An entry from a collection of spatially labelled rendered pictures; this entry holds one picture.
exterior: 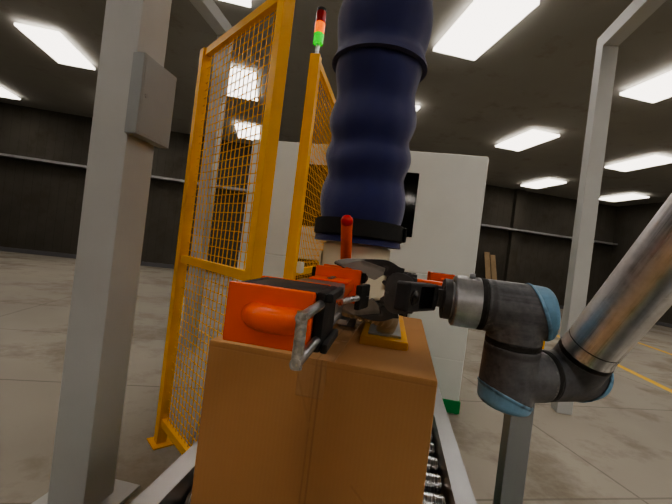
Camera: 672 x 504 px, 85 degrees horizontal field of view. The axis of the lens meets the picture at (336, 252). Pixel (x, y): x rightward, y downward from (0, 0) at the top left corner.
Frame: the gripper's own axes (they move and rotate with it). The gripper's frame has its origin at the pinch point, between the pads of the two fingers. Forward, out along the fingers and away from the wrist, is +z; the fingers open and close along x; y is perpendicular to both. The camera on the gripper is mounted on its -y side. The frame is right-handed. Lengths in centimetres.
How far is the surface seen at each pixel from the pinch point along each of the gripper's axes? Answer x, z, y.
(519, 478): -51, -51, 44
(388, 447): -24.6, -12.5, -5.1
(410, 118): 38.6, -8.9, 22.7
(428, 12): 64, -10, 23
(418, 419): -19.1, -16.6, -5.1
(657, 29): 286, -260, 391
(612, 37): 200, -158, 263
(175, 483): -48, 30, 7
